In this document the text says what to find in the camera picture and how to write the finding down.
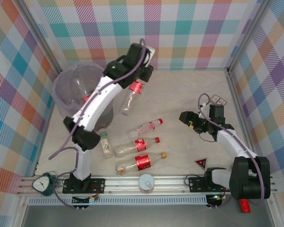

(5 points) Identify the slim clear bottle red cap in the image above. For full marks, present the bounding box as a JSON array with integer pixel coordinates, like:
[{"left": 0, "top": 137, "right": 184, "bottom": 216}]
[{"left": 119, "top": 79, "right": 146, "bottom": 116}]

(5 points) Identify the clear bottle red-white label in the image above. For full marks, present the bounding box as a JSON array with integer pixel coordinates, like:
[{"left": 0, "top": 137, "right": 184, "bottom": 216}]
[{"left": 128, "top": 118, "right": 164, "bottom": 140}]

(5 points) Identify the clear bottle wide red label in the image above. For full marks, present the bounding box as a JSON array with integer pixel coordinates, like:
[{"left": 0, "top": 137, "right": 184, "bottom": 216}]
[{"left": 114, "top": 137, "right": 161, "bottom": 157}]

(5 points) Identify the cola bottle yellow cap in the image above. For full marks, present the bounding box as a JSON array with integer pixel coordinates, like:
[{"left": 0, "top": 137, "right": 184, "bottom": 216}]
[{"left": 115, "top": 152, "right": 168, "bottom": 177}]

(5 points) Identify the translucent purple trash bin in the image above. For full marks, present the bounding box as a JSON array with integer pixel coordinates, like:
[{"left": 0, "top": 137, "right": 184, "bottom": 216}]
[{"left": 51, "top": 60, "right": 115, "bottom": 129}]

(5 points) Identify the purple plastic bin liner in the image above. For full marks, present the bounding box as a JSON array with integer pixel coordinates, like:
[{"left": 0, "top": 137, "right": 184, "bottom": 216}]
[{"left": 51, "top": 60, "right": 115, "bottom": 129}]

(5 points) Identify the red triangular sign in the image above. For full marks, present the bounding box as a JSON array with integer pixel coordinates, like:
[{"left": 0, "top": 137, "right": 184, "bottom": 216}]
[{"left": 194, "top": 157, "right": 209, "bottom": 171}]

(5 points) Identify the silver tin can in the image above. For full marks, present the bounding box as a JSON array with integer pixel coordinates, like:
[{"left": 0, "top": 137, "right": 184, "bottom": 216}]
[{"left": 138, "top": 174, "right": 156, "bottom": 194}]

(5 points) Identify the small bottle green cap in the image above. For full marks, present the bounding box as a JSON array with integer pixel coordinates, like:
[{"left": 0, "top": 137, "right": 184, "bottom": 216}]
[{"left": 99, "top": 132, "right": 115, "bottom": 159}]

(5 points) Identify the red glitter cylinder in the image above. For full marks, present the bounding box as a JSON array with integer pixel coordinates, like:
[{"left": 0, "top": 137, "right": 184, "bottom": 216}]
[{"left": 239, "top": 199, "right": 252, "bottom": 214}]

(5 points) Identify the green alarm clock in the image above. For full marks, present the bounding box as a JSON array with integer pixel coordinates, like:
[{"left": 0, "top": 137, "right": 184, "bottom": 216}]
[{"left": 31, "top": 172, "right": 58, "bottom": 197}]

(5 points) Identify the aluminium frame side rail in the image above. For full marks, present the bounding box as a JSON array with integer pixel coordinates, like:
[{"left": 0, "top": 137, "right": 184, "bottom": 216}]
[{"left": 226, "top": 68, "right": 261, "bottom": 157}]

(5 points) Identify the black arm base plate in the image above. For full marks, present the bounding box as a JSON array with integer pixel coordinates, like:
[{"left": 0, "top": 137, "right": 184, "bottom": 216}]
[
  {"left": 62, "top": 177, "right": 106, "bottom": 195},
  {"left": 188, "top": 176, "right": 233, "bottom": 193}
]

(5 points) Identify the small wired connector board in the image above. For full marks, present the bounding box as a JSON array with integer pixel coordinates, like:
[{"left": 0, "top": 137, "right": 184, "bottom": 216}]
[
  {"left": 72, "top": 195, "right": 99, "bottom": 205},
  {"left": 207, "top": 192, "right": 228, "bottom": 209}
]

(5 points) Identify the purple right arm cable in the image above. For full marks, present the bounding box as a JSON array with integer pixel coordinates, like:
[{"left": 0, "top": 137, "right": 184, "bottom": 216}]
[{"left": 197, "top": 93, "right": 267, "bottom": 207}]

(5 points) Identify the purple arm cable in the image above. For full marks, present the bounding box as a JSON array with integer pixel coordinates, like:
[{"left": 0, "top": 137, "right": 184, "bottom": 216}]
[
  {"left": 197, "top": 93, "right": 267, "bottom": 207},
  {"left": 48, "top": 39, "right": 148, "bottom": 210}
]

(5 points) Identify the aluminium frame post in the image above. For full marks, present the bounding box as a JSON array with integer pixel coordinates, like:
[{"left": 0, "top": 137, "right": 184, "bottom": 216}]
[
  {"left": 15, "top": 0, "right": 63, "bottom": 77},
  {"left": 226, "top": 0, "right": 275, "bottom": 71}
]

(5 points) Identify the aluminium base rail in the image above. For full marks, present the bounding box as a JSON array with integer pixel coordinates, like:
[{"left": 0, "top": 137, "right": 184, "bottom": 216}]
[{"left": 16, "top": 175, "right": 276, "bottom": 196}]

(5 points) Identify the white slotted cable duct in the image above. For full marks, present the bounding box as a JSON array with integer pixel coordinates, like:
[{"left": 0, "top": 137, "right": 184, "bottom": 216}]
[{"left": 28, "top": 195, "right": 208, "bottom": 207}]

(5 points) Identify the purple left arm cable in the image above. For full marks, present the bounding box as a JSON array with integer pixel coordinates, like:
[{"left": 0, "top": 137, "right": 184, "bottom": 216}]
[{"left": 48, "top": 39, "right": 148, "bottom": 210}]

